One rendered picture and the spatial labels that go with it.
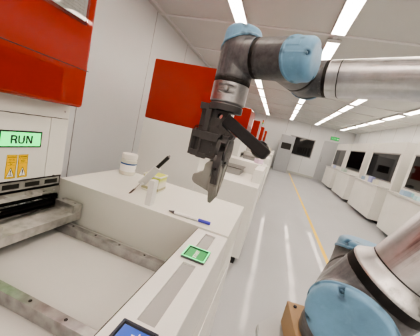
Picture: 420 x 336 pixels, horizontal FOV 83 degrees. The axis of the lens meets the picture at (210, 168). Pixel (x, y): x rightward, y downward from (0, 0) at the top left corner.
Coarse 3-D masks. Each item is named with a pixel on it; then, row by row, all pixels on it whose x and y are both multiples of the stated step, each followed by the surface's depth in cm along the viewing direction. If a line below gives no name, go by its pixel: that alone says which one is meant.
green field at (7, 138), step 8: (8, 136) 64; (16, 136) 66; (24, 136) 68; (32, 136) 70; (40, 136) 72; (0, 144) 62; (8, 144) 64; (16, 144) 66; (24, 144) 68; (32, 144) 70
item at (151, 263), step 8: (72, 224) 77; (64, 232) 76; (72, 232) 75; (80, 232) 74; (88, 232) 74; (88, 240) 74; (96, 240) 73; (104, 240) 72; (112, 240) 73; (104, 248) 72; (112, 248) 71; (120, 248) 70; (128, 248) 71; (120, 256) 71; (128, 256) 70; (136, 256) 69; (144, 256) 69; (144, 264) 69; (152, 264) 68; (160, 264) 67
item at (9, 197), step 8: (56, 184) 83; (8, 192) 68; (16, 192) 69; (24, 192) 71; (32, 192) 74; (40, 192) 76; (48, 192) 79; (56, 192) 82; (0, 200) 65; (8, 200) 67; (16, 200) 70; (32, 208) 76; (40, 208) 78; (48, 208) 81; (0, 216) 68; (8, 216) 69; (16, 216) 71
